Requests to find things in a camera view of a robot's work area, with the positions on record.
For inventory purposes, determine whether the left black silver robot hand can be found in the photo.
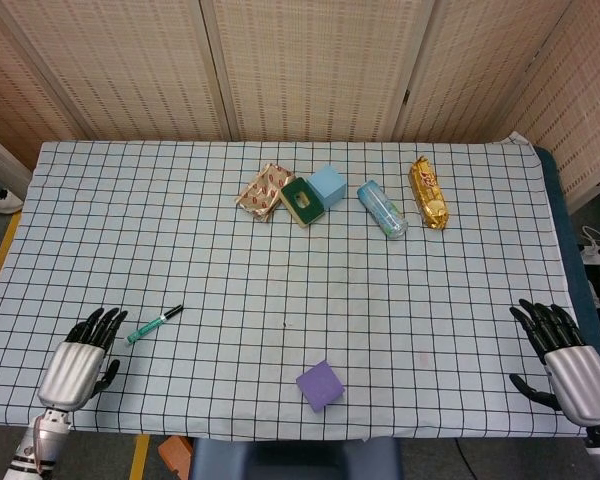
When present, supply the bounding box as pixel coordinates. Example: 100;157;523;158
37;307;129;414

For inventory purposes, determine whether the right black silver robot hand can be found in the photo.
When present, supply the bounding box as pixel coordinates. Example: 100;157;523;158
508;298;600;427

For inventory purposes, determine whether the green marker with black cap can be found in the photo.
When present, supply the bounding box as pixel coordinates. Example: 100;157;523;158
125;303;185;346

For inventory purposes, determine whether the purple foam cube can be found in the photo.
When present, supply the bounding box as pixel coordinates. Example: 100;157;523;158
295;358;346;414

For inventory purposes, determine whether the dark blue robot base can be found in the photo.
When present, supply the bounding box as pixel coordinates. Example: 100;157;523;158
188;435;404;480

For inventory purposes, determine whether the orange block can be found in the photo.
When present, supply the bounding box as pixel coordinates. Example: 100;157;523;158
157;434;194;479

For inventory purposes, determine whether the dark blue table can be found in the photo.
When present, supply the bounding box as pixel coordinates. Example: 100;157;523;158
532;144;600;361

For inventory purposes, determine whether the white sneaker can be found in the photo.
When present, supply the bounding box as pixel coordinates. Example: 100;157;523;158
0;187;25;214

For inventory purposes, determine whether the gold snack packet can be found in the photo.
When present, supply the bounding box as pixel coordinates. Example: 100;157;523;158
408;154;452;231

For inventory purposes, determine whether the foil wrapper with red print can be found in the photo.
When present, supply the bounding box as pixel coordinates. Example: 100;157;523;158
234;162;296;224

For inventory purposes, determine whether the blue checkered tablecloth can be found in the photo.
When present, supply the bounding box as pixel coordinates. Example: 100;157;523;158
0;130;581;444

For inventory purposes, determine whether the light blue tube packet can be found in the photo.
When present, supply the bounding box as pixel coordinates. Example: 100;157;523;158
356;179;409;240

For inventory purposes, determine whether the green box with oval hole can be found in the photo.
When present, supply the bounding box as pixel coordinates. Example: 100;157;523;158
278;174;327;230

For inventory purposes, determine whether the light blue foam cube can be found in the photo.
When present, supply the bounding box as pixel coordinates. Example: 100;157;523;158
307;164;349;211

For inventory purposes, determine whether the beige folding screen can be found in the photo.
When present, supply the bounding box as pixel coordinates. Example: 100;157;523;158
0;0;600;211

